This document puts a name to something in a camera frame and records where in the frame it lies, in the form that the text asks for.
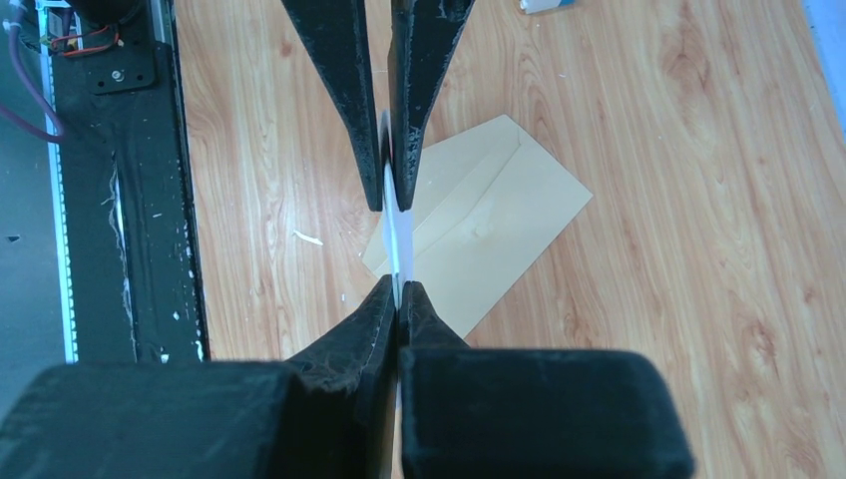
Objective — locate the small white paper scrap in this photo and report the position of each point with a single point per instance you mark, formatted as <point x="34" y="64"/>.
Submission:
<point x="307" y="238"/>

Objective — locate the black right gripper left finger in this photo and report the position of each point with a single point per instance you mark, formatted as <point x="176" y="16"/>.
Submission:
<point x="325" y="412"/>

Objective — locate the tan paper envelope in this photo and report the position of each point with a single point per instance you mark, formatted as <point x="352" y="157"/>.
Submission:
<point x="488" y="203"/>

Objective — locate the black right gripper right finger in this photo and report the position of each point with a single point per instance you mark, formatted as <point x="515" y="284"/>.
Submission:
<point x="530" y="413"/>

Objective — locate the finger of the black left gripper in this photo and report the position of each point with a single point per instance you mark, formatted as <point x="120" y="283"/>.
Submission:
<point x="425" y="34"/>
<point x="334" y="34"/>

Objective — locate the lined letter paper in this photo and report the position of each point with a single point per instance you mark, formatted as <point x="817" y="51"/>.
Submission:
<point x="398" y="226"/>

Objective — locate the white and blue building block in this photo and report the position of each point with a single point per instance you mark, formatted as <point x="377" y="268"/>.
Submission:
<point x="531" y="7"/>

